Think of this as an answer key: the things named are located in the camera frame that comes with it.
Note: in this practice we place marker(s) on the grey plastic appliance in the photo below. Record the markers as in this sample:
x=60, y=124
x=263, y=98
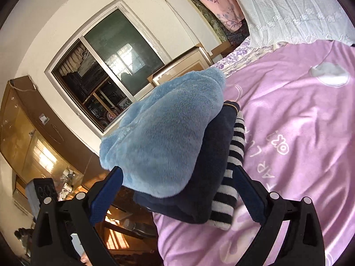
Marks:
x=34, y=199

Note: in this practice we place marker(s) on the navy folded garment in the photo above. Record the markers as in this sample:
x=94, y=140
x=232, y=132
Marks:
x=199, y=188

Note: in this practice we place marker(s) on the cluster of white bottles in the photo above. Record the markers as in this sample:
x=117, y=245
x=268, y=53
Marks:
x=68, y=183

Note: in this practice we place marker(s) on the pink printed blanket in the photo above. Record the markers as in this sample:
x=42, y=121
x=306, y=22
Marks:
x=291, y=133

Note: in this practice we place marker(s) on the black white striped garment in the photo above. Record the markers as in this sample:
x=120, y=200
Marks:
x=224, y=202

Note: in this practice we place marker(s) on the wooden bedside cabinet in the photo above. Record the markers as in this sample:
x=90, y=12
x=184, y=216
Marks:
x=180, y=66

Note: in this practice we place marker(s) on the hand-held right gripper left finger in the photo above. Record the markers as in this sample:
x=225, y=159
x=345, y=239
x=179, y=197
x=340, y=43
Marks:
x=106, y=196

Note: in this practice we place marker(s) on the brown wooden wardrobe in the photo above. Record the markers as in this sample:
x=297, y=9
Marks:
x=25, y=133

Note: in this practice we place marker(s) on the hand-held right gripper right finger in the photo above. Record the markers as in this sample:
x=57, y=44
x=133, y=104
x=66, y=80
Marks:
x=251, y=196

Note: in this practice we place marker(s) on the dark wooden table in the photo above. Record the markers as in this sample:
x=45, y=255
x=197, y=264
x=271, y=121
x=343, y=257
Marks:
x=130, y=219

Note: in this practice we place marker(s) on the blue fleece jacket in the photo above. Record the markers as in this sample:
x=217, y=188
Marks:
x=166, y=133

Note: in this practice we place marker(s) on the cardboard box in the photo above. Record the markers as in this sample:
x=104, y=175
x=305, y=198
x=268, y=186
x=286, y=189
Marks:
x=222, y=48

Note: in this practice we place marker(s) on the purple floral bedsheet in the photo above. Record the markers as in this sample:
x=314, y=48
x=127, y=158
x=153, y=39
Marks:
x=238, y=58

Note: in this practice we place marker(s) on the sliding glass window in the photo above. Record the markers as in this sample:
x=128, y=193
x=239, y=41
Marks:
x=122, y=47

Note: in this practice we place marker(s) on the dark green patterned cloth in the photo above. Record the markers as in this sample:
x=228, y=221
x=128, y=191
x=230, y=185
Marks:
x=219, y=30

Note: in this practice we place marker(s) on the white lace cloth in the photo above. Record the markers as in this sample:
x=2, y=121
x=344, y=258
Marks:
x=291, y=5

